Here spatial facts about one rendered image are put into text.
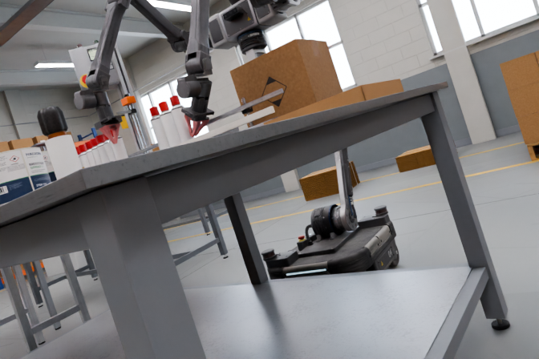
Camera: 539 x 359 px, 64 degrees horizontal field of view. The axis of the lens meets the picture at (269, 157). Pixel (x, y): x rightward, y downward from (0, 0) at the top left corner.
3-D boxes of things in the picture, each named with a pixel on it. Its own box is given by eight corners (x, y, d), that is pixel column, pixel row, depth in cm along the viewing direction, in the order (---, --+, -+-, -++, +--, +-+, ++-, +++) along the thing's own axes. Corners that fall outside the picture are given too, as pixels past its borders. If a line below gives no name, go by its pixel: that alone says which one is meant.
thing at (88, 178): (-177, 292, 169) (-179, 288, 169) (113, 199, 273) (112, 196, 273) (86, 189, 40) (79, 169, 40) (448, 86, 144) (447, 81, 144)
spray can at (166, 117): (170, 158, 158) (152, 105, 158) (180, 155, 162) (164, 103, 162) (179, 155, 155) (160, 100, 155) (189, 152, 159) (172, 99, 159)
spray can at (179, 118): (181, 154, 154) (163, 99, 154) (192, 151, 158) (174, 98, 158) (191, 150, 151) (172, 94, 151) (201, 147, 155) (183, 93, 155)
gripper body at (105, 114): (108, 121, 165) (102, 102, 165) (95, 129, 171) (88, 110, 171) (123, 118, 170) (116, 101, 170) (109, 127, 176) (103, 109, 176)
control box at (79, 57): (84, 96, 195) (71, 56, 194) (123, 86, 200) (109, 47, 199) (82, 91, 185) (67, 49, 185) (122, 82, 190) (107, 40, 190)
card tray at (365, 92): (267, 137, 117) (263, 123, 117) (315, 123, 138) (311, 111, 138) (366, 102, 99) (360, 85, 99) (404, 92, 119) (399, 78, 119)
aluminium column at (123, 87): (147, 182, 193) (99, 39, 192) (156, 179, 197) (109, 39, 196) (153, 180, 190) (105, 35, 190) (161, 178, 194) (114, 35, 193)
